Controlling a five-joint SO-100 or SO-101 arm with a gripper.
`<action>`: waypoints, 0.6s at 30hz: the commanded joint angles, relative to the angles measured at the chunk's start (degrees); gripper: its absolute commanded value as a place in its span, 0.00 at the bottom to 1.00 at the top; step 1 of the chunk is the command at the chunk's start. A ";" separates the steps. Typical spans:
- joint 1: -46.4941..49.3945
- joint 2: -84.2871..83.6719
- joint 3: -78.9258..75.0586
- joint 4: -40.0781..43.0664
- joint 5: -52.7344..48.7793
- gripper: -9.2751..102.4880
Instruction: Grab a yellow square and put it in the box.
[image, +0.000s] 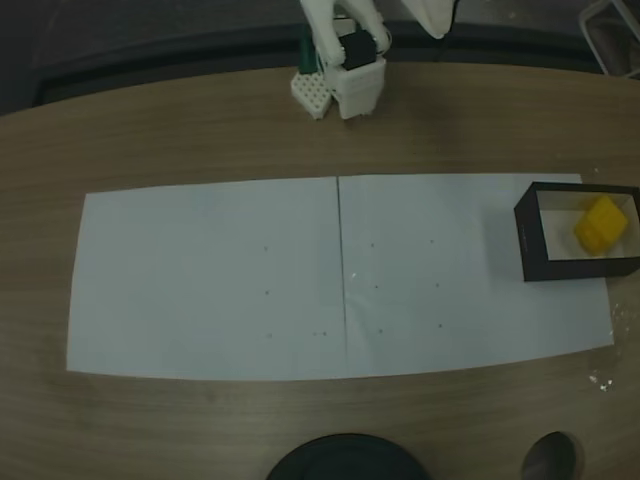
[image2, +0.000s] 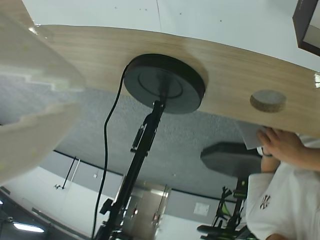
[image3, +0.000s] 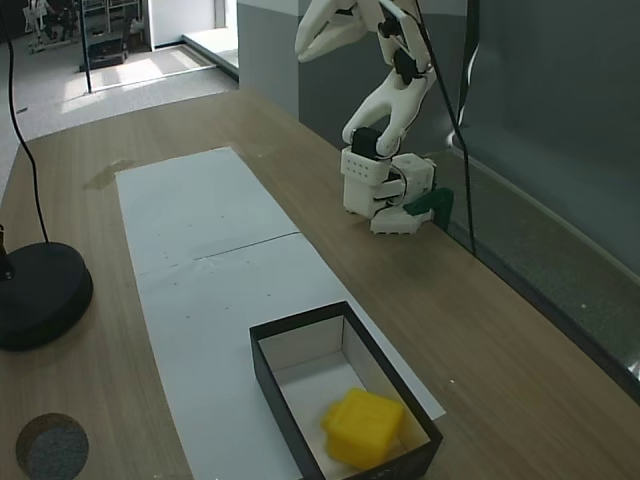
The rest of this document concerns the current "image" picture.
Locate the yellow plastic cube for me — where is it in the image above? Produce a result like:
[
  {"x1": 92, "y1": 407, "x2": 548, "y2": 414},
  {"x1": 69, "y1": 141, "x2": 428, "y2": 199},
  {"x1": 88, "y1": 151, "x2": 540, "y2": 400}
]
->
[{"x1": 572, "y1": 195, "x2": 630, "y2": 258}]

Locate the dark brown cardboard box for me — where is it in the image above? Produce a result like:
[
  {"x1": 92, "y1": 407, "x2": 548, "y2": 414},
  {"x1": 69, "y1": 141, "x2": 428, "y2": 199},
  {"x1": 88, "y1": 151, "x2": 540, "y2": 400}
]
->
[{"x1": 513, "y1": 181, "x2": 640, "y2": 284}]

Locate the grey metal chair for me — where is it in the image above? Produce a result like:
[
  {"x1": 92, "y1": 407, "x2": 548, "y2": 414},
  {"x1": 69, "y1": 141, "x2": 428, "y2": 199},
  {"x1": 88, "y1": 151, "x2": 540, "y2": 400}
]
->
[{"x1": 578, "y1": 0, "x2": 640, "y2": 80}]

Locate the white paper sheet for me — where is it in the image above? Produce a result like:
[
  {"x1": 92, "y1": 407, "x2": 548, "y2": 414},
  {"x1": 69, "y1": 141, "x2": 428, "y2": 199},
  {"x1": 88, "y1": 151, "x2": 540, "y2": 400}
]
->
[
  {"x1": 66, "y1": 176, "x2": 348, "y2": 383},
  {"x1": 336, "y1": 172, "x2": 616, "y2": 377}
]

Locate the black round object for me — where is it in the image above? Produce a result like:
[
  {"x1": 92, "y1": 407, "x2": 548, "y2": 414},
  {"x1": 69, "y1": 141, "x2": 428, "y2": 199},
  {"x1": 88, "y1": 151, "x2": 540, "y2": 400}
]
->
[{"x1": 264, "y1": 433, "x2": 432, "y2": 480}]

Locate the dark oval object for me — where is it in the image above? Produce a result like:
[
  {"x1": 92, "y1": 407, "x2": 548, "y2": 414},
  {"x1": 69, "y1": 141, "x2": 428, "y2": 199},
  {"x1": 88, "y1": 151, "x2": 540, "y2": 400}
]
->
[{"x1": 519, "y1": 431, "x2": 587, "y2": 480}]

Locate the black cable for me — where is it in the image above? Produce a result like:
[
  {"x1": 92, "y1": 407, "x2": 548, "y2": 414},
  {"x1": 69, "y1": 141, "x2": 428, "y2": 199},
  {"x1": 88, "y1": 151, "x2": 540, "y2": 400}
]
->
[{"x1": 436, "y1": 0, "x2": 460, "y2": 65}]

